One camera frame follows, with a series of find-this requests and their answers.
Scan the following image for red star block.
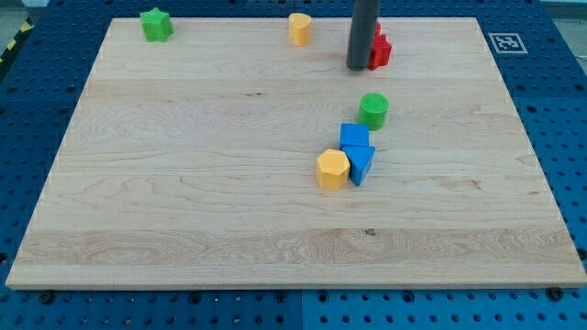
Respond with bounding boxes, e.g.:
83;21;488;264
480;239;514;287
368;22;393;71

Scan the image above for green star block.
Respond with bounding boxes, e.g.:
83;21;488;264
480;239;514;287
139;7;173;42

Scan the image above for yellow hexagon block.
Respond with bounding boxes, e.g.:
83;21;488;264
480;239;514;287
316;148;350;191

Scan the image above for blue cube block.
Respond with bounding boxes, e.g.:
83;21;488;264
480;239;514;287
339;123;370;149

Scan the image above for blue triangle block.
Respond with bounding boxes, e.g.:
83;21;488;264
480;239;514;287
342;146;376;186

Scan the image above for wooden board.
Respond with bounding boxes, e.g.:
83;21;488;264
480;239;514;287
6;17;586;290

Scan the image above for green cylinder block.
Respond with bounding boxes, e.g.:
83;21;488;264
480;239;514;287
358;93;390;131

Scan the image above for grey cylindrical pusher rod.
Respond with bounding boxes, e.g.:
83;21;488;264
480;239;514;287
346;0;382;72

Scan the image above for white fiducial marker tag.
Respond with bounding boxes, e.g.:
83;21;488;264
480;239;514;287
488;32;527;54

